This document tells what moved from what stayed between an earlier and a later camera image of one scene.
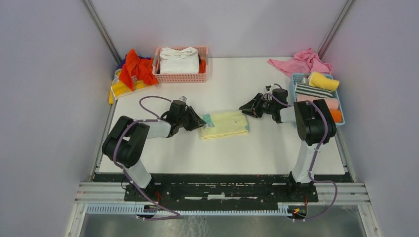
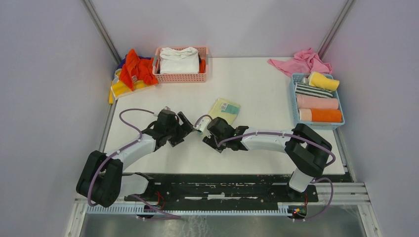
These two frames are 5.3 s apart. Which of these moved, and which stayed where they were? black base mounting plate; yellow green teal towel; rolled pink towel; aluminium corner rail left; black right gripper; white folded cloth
Moved: black right gripper; yellow green teal towel
Stayed: rolled pink towel; white folded cloth; aluminium corner rail left; black base mounting plate
